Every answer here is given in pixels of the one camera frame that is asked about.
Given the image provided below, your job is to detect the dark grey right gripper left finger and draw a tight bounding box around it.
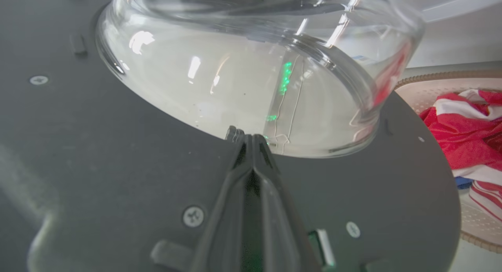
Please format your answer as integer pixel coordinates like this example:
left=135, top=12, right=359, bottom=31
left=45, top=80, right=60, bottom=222
left=189, top=133, right=253, bottom=272

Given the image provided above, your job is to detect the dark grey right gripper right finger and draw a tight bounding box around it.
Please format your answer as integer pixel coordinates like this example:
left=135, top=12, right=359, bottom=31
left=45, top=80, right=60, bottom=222
left=252, top=134, right=323, bottom=272

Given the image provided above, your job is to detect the washing machine door glass bowl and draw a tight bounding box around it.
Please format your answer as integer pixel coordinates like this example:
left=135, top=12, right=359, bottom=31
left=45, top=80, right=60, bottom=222
left=0, top=0, right=462, bottom=272

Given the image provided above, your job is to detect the white washing machine body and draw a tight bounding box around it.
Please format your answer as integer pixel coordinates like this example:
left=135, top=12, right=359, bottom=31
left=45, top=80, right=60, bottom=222
left=404, top=0, right=502, bottom=68

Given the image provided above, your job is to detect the beige perforated laundry basket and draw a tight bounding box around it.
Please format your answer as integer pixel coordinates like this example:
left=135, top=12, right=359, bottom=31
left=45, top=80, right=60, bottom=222
left=394, top=70, right=502, bottom=254

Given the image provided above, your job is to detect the red white striped garment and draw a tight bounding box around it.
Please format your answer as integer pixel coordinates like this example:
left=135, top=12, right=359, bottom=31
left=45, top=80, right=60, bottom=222
left=419, top=89, right=502, bottom=221

